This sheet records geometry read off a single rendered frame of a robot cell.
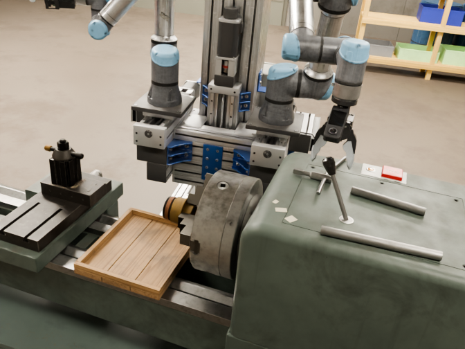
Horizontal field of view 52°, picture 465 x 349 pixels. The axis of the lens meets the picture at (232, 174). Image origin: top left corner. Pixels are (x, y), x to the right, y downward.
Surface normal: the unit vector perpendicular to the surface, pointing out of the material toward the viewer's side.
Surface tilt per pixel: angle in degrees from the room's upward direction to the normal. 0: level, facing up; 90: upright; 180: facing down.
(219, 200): 32
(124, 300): 90
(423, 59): 90
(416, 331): 90
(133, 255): 0
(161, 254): 0
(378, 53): 90
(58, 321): 0
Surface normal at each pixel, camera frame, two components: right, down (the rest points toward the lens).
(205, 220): -0.22, -0.11
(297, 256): -0.33, 0.44
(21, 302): 0.08, -0.87
